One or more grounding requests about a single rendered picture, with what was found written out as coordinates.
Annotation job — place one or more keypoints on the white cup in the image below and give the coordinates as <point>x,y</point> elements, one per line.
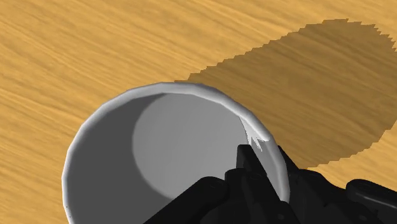
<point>173,139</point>

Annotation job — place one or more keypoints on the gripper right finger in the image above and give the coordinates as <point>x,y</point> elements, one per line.
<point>328,198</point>

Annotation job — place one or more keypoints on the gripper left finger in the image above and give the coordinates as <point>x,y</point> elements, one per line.
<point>245,183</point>

